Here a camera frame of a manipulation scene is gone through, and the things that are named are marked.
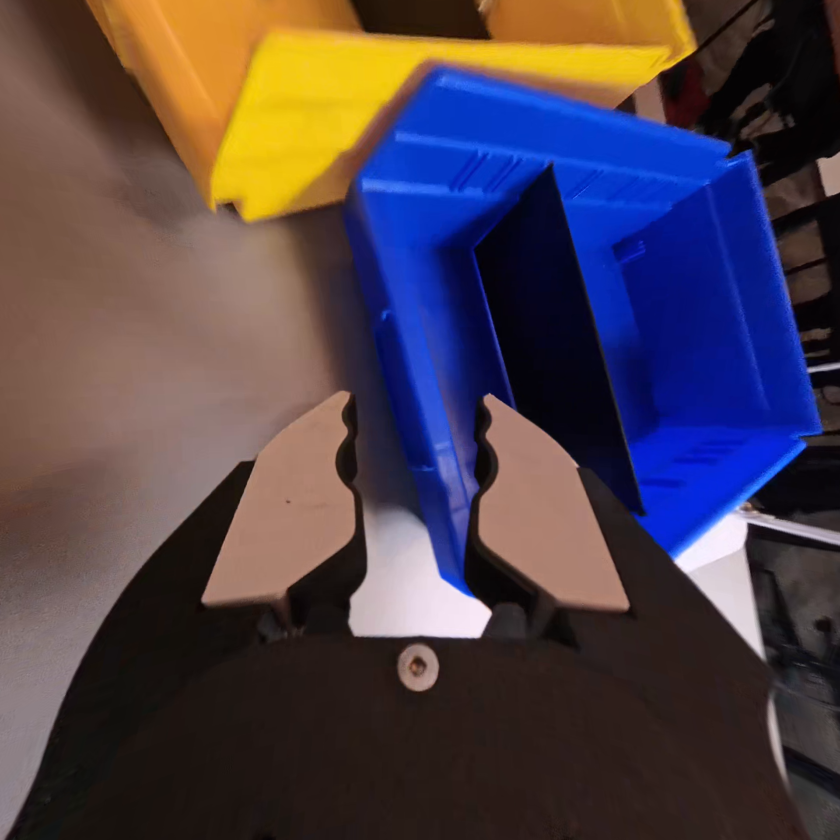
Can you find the black bin divider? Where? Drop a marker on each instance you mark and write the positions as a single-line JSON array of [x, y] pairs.
[[420, 16]]

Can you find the yellow storage bin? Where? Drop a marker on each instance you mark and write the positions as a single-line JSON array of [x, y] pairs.
[[295, 111]]

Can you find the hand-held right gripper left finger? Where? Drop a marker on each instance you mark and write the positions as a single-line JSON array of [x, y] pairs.
[[289, 518]]

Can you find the blue storage bin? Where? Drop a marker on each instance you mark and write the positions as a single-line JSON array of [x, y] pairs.
[[709, 328]]

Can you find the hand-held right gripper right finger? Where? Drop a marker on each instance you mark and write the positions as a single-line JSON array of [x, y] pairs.
[[544, 531]]

